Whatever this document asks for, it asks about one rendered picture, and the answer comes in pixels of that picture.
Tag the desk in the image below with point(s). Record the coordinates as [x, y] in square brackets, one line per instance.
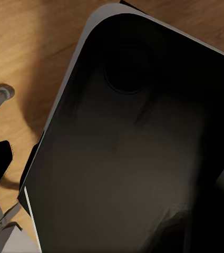
[15, 240]

